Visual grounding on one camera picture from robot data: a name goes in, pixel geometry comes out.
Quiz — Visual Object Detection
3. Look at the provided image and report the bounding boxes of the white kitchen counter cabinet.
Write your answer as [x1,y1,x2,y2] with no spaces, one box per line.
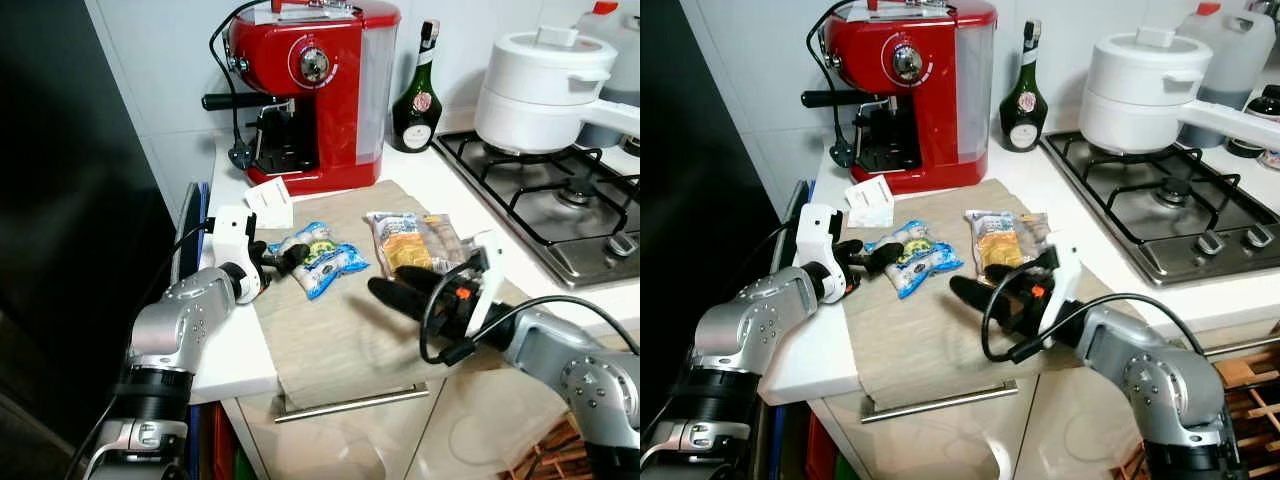
[190,130,641,480]
[755,130,1280,480]

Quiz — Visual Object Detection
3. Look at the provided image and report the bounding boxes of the orange board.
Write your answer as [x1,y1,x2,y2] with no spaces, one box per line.
[208,400,241,480]
[805,410,843,480]

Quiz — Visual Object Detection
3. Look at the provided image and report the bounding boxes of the white pot with handle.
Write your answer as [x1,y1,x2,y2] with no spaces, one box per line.
[1078,27,1280,156]
[473,25,641,156]

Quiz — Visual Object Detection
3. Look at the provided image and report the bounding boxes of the beige counter mat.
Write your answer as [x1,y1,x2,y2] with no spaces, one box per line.
[840,178,1126,411]
[250,180,531,411]

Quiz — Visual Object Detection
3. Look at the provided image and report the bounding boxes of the white paper receipt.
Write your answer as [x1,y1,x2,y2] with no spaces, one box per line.
[845,177,894,229]
[243,178,295,231]

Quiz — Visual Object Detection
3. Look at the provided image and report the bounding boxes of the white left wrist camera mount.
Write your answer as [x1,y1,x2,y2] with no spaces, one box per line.
[793,203,849,299]
[208,205,263,301]

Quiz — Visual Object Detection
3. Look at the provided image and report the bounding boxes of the steel drawer handle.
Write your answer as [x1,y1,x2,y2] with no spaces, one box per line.
[1205,335,1280,359]
[860,378,1019,424]
[275,380,431,424]

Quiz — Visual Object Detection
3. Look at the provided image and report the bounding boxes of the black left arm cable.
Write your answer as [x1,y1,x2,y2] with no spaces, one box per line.
[150,220,216,311]
[735,222,801,301]

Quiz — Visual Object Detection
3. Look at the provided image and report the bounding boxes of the blue white snack packet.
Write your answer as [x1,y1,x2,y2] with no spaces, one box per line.
[268,222,371,301]
[865,220,964,299]

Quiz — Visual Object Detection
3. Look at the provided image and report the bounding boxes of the yellow snack packet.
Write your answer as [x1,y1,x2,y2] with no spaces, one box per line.
[965,208,1051,281]
[365,210,471,281]

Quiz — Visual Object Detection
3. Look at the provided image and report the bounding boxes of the red coffee machine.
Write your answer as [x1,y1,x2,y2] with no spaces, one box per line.
[800,0,999,194]
[202,0,401,196]

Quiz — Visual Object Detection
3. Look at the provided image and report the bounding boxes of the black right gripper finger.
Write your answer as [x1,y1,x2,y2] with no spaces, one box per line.
[983,250,1056,291]
[948,275,1016,323]
[398,262,456,293]
[367,277,441,323]

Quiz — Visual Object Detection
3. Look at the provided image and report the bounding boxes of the black tall appliance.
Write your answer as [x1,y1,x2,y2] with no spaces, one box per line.
[0,0,181,480]
[640,0,786,401]

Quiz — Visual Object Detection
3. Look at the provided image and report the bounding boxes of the translucent plastic jug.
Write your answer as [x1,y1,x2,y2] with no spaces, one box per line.
[575,0,641,151]
[1175,2,1276,149]

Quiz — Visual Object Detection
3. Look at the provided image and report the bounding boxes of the black coffee machine cable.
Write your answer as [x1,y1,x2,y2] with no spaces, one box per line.
[208,0,256,171]
[805,0,856,169]

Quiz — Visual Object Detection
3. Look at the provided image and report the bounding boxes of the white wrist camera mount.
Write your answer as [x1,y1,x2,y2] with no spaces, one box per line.
[1045,232,1083,326]
[468,230,508,336]
[793,203,849,299]
[208,205,263,301]

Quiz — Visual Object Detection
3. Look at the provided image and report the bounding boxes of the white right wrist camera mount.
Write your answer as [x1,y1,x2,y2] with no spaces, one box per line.
[468,230,508,336]
[1045,232,1083,326]

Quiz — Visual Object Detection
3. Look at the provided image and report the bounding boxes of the green wine bottle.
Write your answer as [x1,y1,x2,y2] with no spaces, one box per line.
[391,20,444,153]
[999,20,1050,153]

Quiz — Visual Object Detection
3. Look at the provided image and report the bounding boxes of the dark small bottle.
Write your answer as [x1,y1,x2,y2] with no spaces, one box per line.
[1228,85,1280,159]

